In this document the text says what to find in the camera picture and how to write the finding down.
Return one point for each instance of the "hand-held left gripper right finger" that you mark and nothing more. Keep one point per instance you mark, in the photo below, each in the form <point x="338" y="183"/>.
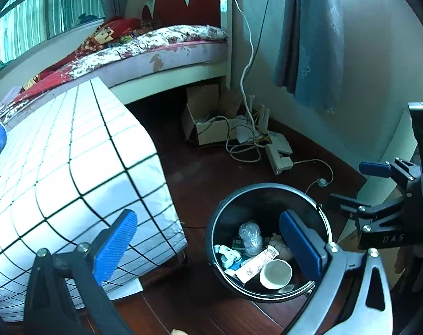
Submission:
<point x="298" y="244"/>

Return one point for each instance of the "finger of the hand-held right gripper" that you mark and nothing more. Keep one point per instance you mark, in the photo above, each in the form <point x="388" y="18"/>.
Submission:
<point x="351" y="205"/>
<point x="374" y="168"/>

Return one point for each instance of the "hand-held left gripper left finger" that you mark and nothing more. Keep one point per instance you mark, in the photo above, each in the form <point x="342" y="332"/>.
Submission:
<point x="115" y="244"/>

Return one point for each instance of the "red and white paper cup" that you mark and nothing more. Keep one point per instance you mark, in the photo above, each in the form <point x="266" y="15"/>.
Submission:
<point x="276" y="273"/>

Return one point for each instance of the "white receipt wrapper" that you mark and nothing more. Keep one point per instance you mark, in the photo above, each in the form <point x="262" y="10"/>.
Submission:
<point x="255" y="265"/>

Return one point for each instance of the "clear plastic bag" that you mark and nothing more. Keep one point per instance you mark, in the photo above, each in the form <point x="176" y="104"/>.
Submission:
<point x="250" y="237"/>

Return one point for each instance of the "black trash bin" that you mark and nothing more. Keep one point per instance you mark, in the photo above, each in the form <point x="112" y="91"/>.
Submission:
<point x="253" y="199"/>

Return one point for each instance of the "person's right hand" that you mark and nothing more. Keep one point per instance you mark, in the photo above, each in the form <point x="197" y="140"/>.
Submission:
<point x="422" y="261"/>

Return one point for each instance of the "white furniture panel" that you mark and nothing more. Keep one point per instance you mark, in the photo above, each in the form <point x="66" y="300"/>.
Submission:
<point x="389" y="146"/>

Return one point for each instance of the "white power strip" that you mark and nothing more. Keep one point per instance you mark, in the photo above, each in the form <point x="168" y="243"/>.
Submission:
<point x="279" y="157"/>

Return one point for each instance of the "white grid tablecloth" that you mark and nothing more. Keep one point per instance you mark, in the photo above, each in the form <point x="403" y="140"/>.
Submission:
<point x="75" y="153"/>

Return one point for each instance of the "white router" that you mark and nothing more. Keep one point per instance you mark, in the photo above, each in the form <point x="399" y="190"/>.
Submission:
<point x="265" y="117"/>

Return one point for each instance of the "white cardboard box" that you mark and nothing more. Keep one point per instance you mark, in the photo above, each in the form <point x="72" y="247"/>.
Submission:
<point x="211" y="132"/>

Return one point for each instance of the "blue curtain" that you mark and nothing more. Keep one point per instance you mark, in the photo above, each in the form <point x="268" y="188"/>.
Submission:
<point x="309" y="42"/>

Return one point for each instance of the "brown cardboard piece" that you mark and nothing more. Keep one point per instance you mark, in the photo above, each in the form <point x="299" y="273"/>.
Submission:
<point x="202" y="99"/>
<point x="232" y="104"/>

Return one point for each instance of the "bed with floral cover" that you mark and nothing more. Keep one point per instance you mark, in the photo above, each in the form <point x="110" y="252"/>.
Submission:
<point x="169" y="36"/>

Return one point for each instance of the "red printed blanket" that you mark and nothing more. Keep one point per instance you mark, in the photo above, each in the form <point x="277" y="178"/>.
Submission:
<point x="110" y="29"/>

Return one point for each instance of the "window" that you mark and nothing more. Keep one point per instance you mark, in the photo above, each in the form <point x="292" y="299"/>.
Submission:
<point x="23" y="28"/>

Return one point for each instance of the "red and white headboard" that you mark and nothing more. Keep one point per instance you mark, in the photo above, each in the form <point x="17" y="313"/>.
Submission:
<point x="183" y="3"/>

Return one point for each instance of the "white bed frame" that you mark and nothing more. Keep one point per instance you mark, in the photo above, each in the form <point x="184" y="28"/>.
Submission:
<point x="162" y="82"/>

